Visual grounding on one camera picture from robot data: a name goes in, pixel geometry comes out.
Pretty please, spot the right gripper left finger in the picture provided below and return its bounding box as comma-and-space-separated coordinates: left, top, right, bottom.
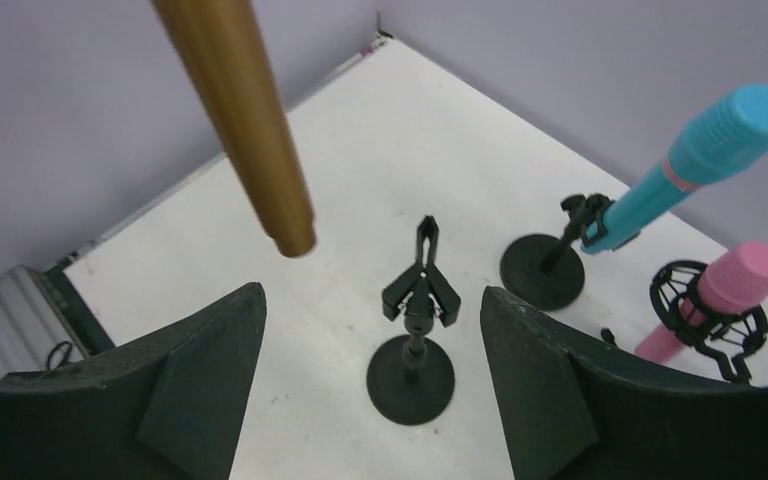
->
0, 282, 267, 479

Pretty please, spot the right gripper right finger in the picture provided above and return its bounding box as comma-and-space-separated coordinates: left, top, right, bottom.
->
480, 286, 768, 479

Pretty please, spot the gold mic black stand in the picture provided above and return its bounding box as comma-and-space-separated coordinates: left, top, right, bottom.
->
366, 215, 461, 426

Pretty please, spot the gold microphone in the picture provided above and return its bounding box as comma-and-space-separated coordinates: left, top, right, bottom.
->
153, 1, 316, 258

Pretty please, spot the cyan mic black stand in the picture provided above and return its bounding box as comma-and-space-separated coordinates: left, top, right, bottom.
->
499, 194, 613, 311

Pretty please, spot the pink microphone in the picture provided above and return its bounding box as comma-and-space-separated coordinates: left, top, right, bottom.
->
633, 241, 768, 364

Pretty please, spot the cyan microphone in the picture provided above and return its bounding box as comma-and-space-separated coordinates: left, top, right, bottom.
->
581, 84, 768, 255

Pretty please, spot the black tripod shock mount stand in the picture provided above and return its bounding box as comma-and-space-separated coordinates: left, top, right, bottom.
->
634, 260, 768, 385

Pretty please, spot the aluminium frame rail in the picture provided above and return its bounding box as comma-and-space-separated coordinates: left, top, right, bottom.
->
0, 267, 88, 378

